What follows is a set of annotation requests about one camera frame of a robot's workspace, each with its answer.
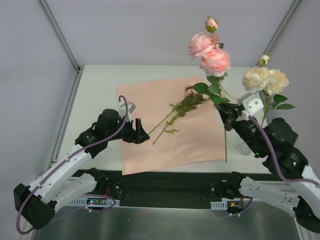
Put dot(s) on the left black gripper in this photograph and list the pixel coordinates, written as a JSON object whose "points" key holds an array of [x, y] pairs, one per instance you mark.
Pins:
{"points": [[135, 132]]}

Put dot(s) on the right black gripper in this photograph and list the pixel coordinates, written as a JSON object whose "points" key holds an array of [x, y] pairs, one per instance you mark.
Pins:
{"points": [[232, 115]]}

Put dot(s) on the pink wrapping paper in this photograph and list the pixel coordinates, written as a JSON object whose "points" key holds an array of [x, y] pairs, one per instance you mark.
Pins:
{"points": [[195, 138]]}

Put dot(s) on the cream white rose stem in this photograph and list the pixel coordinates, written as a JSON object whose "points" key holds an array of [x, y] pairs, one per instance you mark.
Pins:
{"points": [[270, 82]]}

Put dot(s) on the artificial rose bouquet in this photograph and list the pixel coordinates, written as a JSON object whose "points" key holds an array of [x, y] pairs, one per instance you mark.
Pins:
{"points": [[190, 102]]}

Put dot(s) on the pink rose stem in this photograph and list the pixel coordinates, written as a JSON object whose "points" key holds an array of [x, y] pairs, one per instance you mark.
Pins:
{"points": [[214, 61]]}

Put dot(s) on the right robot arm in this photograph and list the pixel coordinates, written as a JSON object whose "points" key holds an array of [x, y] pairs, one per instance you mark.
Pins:
{"points": [[275, 144]]}

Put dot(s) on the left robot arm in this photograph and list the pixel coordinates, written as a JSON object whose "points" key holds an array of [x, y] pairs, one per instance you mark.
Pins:
{"points": [[39, 201]]}

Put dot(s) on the clear glass vase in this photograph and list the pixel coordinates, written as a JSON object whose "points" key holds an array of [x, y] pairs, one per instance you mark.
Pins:
{"points": [[243, 149]]}

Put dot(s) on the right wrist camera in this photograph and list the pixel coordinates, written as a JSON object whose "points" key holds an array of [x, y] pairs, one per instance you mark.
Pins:
{"points": [[249, 105]]}

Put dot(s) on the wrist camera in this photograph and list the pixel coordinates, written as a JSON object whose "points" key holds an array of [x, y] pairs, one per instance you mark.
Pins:
{"points": [[249, 105], [126, 108]]}

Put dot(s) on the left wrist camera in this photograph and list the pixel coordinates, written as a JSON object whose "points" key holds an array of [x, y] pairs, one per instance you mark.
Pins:
{"points": [[126, 108]]}

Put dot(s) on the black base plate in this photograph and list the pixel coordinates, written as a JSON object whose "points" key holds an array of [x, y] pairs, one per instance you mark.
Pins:
{"points": [[173, 190]]}

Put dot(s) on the left white cable duct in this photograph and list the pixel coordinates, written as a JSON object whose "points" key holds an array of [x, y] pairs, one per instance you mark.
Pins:
{"points": [[86, 201]]}

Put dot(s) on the white cable duct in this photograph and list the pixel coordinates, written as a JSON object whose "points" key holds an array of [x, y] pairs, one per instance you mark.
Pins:
{"points": [[219, 205], [86, 201]]}

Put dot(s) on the right white cable duct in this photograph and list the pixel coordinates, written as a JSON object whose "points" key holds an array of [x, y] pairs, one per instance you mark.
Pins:
{"points": [[219, 205]]}

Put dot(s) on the right aluminium frame post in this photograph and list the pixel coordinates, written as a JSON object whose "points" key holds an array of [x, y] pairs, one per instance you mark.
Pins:
{"points": [[277, 38]]}

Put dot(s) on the aluminium frame post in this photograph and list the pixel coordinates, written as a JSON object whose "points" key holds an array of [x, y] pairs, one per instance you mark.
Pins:
{"points": [[59, 34], [277, 38]]}

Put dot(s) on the left aluminium frame post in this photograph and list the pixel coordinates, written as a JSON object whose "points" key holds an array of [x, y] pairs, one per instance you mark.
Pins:
{"points": [[59, 34]]}

